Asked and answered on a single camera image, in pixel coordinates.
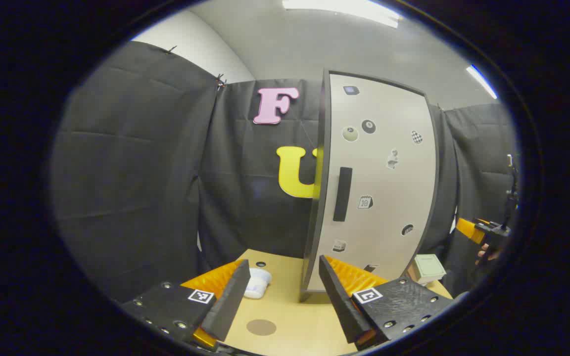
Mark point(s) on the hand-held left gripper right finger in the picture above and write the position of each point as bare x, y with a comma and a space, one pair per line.
342, 301

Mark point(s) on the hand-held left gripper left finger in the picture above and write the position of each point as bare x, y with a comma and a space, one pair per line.
228, 301

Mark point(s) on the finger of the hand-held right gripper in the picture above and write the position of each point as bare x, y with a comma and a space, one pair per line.
469, 230

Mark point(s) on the round brown coaster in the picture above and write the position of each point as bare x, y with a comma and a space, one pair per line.
261, 327

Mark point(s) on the beige cabinet door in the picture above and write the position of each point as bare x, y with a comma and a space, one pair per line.
389, 198

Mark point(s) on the white crumpled plastic bag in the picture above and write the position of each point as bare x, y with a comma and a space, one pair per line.
257, 283

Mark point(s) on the narrow ceiling light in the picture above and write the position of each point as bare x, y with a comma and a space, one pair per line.
480, 81

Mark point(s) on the black backdrop cloth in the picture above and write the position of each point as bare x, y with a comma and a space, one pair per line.
131, 173

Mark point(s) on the large ceiling light panel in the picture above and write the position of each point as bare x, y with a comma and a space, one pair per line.
344, 10

